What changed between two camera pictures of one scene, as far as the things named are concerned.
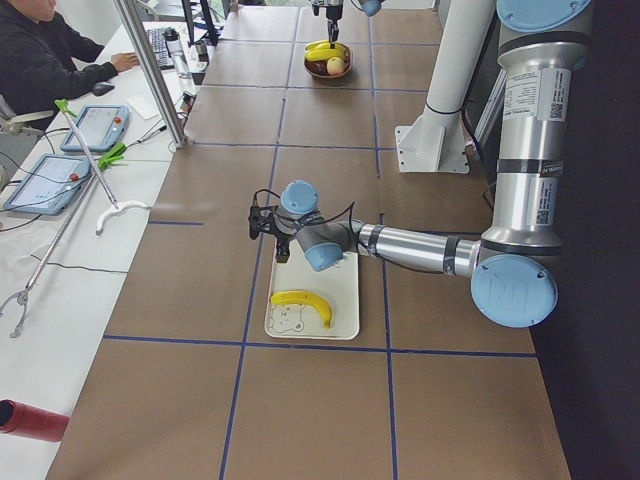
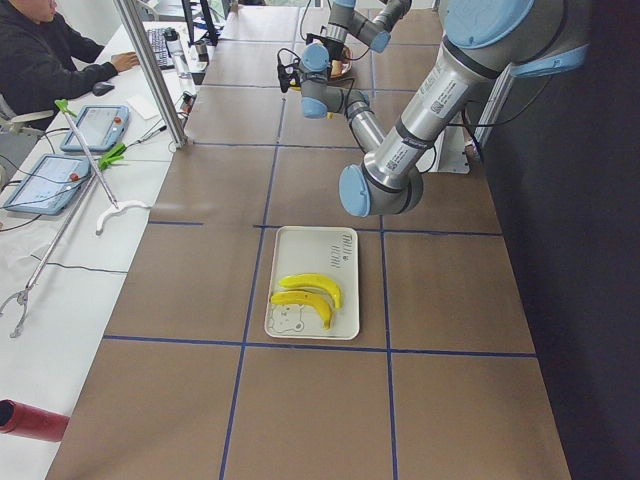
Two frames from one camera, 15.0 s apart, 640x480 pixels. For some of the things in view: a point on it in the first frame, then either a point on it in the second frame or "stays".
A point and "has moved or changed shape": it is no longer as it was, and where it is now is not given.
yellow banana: [303, 296] stays
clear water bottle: [176, 49] stays
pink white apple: [335, 66] stays
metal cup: [202, 52] stays
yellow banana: [326, 45] has moved or changed shape
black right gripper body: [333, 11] to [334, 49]
